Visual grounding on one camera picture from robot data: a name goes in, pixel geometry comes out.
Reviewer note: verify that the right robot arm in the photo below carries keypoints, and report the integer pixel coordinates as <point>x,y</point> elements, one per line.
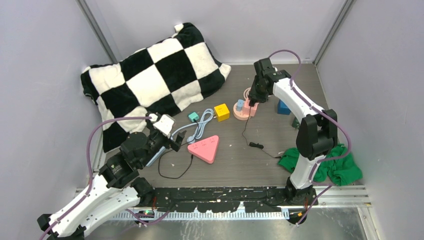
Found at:
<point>317,134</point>

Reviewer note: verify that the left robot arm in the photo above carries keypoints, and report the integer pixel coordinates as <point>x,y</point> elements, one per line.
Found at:
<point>115,188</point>

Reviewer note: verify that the yellow cube socket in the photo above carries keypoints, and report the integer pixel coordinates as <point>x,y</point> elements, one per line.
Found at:
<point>221,112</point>

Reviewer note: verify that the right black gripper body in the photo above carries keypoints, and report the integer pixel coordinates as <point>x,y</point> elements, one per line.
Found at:
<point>257,88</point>

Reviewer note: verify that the green cloth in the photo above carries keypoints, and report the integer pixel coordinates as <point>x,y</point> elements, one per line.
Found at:
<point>341,172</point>

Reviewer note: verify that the pink round power strip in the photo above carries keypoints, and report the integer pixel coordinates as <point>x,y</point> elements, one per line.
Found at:
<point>239,115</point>

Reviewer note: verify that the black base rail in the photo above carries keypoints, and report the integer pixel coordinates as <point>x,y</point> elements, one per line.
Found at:
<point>259,199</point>

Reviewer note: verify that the teal usb charger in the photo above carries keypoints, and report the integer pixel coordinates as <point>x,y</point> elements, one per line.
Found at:
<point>193,117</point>

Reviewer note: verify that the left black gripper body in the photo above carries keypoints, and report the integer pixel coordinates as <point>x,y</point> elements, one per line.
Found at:
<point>157,140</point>

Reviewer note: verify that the black white checkered pillow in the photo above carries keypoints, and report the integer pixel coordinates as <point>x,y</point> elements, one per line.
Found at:
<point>163,78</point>

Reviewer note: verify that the dark green cube socket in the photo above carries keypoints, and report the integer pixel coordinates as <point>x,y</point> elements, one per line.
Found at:
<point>295,123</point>

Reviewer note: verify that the light blue plug adapter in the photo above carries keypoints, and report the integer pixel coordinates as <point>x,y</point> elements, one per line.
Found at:
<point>239,105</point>

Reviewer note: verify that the blue cube socket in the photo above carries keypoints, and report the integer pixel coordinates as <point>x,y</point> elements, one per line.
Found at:
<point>282,108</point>

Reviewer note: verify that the pink cube socket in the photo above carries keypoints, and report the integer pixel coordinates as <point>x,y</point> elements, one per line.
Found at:
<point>247,110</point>

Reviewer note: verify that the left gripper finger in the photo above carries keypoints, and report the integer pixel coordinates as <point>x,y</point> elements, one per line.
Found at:
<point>180,137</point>
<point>175,145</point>

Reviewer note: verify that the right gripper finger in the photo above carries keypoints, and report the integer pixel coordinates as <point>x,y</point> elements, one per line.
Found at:
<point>263,97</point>
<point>252,101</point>

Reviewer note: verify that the pink triangular power strip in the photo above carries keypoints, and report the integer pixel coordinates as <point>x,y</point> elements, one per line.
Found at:
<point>205,149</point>

